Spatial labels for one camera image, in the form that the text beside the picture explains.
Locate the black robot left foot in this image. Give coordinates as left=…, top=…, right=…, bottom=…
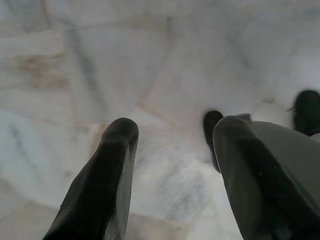
left=202, top=110, right=225, bottom=173

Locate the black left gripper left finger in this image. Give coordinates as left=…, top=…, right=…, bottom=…
left=42, top=117, right=140, bottom=240

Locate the grey robot left leg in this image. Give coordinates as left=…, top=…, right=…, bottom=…
left=241, top=112, right=320, bottom=213

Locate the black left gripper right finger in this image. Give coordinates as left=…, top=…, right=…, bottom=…
left=212, top=115, right=320, bottom=240

